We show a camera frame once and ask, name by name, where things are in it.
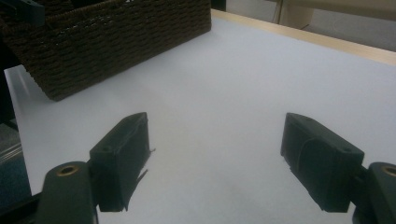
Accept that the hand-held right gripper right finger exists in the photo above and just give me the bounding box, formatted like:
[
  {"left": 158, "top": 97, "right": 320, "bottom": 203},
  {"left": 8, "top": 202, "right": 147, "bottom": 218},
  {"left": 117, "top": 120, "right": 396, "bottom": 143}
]
[{"left": 279, "top": 112, "right": 365, "bottom": 214}]

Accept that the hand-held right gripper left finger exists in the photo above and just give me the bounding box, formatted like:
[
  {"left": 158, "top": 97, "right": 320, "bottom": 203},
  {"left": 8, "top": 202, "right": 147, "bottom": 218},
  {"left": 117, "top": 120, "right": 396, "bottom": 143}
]
[{"left": 89, "top": 112, "right": 151, "bottom": 213}]

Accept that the dark brown wicker basket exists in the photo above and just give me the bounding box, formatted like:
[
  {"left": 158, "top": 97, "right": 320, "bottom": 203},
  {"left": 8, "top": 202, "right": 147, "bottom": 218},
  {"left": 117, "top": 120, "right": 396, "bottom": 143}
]
[{"left": 0, "top": 0, "right": 213, "bottom": 102}]

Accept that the beige wooden cabinet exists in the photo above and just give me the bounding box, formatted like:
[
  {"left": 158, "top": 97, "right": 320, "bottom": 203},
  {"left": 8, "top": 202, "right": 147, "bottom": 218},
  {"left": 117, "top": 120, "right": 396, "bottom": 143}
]
[{"left": 276, "top": 0, "right": 396, "bottom": 31}]

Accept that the metal rail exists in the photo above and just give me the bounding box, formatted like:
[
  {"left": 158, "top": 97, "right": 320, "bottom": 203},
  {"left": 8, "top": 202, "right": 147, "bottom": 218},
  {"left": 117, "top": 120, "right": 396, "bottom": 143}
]
[{"left": 0, "top": 142, "right": 23, "bottom": 164}]

